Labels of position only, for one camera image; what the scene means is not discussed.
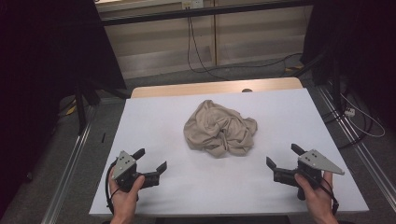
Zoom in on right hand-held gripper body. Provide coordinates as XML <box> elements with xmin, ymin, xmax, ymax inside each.
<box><xmin>293</xmin><ymin>148</ymin><xmax>346</xmax><ymax>202</ymax></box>

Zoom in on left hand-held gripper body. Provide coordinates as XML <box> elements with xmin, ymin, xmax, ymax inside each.
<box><xmin>111</xmin><ymin>150</ymin><xmax>148</xmax><ymax>193</ymax></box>

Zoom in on beige pants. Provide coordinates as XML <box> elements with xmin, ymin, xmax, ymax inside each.
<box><xmin>182</xmin><ymin>99</ymin><xmax>259</xmax><ymax>159</ymax></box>

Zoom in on person's left hand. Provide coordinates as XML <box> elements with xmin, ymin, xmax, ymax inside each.
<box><xmin>108</xmin><ymin>169</ymin><xmax>146</xmax><ymax>217</ymax></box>

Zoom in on person's right hand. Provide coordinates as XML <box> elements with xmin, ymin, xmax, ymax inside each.
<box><xmin>293</xmin><ymin>170</ymin><xmax>339</xmax><ymax>218</ymax></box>

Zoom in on white table board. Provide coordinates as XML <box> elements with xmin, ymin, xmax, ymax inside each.
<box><xmin>88</xmin><ymin>88</ymin><xmax>370</xmax><ymax>217</ymax></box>

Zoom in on black metal stand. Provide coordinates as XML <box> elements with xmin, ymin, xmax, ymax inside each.
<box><xmin>74</xmin><ymin>78</ymin><xmax>132</xmax><ymax>136</ymax></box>
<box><xmin>290</xmin><ymin>50</ymin><xmax>344</xmax><ymax>108</ymax></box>

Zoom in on yellow floor tape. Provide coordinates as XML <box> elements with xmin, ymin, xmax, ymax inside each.
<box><xmin>64</xmin><ymin>99</ymin><xmax>78</xmax><ymax>117</ymax></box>
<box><xmin>284</xmin><ymin>63</ymin><xmax>304</xmax><ymax>73</ymax></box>

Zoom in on wooden table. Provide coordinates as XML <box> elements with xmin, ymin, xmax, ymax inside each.
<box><xmin>130</xmin><ymin>77</ymin><xmax>304</xmax><ymax>99</ymax></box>

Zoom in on beige wooden cabinet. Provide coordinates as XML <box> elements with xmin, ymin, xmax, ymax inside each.
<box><xmin>94</xmin><ymin>0</ymin><xmax>314</xmax><ymax>80</ymax></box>

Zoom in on black curtain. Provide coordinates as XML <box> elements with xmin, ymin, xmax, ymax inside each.
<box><xmin>300</xmin><ymin>0</ymin><xmax>396</xmax><ymax>129</ymax></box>

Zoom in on black horizontal bar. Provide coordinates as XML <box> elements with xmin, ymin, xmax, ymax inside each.
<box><xmin>101</xmin><ymin>0</ymin><xmax>314</xmax><ymax>27</ymax></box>

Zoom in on white power strip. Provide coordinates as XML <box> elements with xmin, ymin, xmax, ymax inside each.
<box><xmin>181</xmin><ymin>0</ymin><xmax>205</xmax><ymax>9</ymax></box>

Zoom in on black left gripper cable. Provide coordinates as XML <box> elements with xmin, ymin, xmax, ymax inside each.
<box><xmin>105</xmin><ymin>161</ymin><xmax>120</xmax><ymax>217</ymax></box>

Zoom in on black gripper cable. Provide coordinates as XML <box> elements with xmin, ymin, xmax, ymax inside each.
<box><xmin>105</xmin><ymin>161</ymin><xmax>120</xmax><ymax>217</ymax></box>
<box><xmin>317</xmin><ymin>177</ymin><xmax>340</xmax><ymax>217</ymax></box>

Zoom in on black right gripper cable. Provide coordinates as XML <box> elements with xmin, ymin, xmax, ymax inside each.
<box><xmin>317</xmin><ymin>177</ymin><xmax>340</xmax><ymax>217</ymax></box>

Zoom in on bundle of black cables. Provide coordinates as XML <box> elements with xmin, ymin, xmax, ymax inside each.
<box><xmin>321</xmin><ymin>90</ymin><xmax>375</xmax><ymax>150</ymax></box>

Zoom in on aluminium floor rail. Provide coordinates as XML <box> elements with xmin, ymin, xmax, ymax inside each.
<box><xmin>316</xmin><ymin>85</ymin><xmax>396</xmax><ymax>204</ymax></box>
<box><xmin>40</xmin><ymin>97</ymin><xmax>125</xmax><ymax>224</ymax></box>

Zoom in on white cable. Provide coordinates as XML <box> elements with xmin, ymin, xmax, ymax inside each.
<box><xmin>339</xmin><ymin>92</ymin><xmax>387</xmax><ymax>139</ymax></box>

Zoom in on black floor cable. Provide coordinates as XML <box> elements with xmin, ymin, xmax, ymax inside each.
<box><xmin>199</xmin><ymin>51</ymin><xmax>304</xmax><ymax>76</ymax></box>

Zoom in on black hanging cable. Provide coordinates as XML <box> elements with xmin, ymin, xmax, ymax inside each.
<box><xmin>186</xmin><ymin>16</ymin><xmax>230</xmax><ymax>81</ymax></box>

